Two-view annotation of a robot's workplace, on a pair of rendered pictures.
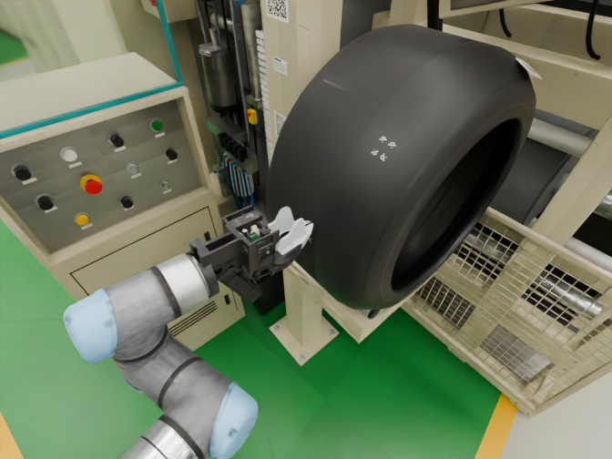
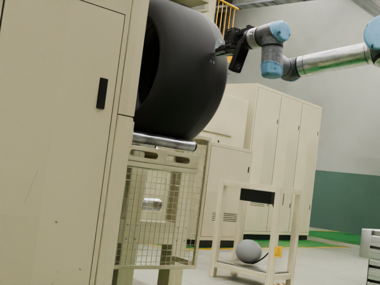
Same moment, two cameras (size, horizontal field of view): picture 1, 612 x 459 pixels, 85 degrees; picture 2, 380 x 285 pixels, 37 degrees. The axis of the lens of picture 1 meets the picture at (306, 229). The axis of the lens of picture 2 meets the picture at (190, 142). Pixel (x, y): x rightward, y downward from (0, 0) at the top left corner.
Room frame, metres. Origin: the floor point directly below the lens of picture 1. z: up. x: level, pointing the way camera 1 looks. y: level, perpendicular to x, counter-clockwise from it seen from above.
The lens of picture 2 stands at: (0.41, 2.20, 0.76)
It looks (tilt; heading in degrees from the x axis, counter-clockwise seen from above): 4 degrees up; 271
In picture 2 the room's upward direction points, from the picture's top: 7 degrees clockwise
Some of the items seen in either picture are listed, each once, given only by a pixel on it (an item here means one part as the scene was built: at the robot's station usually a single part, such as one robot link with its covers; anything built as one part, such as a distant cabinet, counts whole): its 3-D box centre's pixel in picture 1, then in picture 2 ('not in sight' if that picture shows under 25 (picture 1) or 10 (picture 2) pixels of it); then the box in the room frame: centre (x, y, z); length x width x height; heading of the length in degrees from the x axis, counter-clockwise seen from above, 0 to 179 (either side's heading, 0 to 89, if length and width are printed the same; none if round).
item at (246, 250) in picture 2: not in sight; (255, 233); (-0.12, -2.54, 0.40); 0.60 x 0.35 x 0.80; 140
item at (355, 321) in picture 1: (327, 283); (157, 156); (0.58, -0.06, 0.84); 0.36 x 0.09 x 0.06; 40
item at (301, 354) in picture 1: (303, 330); not in sight; (0.85, 0.01, 0.01); 0.27 x 0.27 x 0.02; 40
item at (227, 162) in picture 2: not in sight; (210, 193); (0.24, -5.03, 0.62); 0.90 x 0.56 x 1.25; 50
